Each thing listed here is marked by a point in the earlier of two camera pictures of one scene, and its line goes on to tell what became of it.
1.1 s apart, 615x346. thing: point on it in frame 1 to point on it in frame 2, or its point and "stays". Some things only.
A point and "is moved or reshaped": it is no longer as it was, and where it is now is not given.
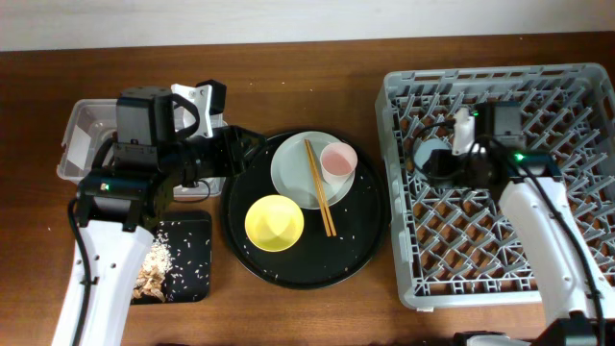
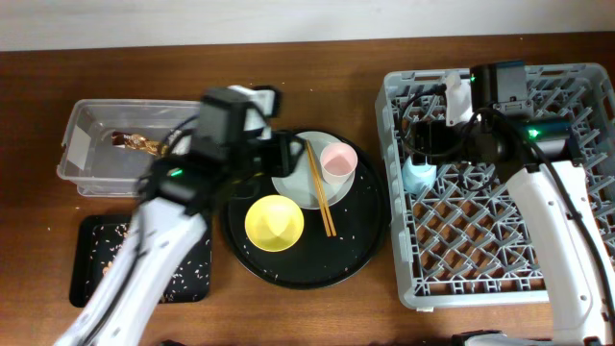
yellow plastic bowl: (274, 223) stays
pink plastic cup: (338, 161) stays
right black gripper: (440, 163) to (420, 139)
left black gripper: (231, 148) to (292, 154)
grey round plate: (292, 172) stays
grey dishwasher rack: (456, 244) stays
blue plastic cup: (424, 148) is moved or reshaped
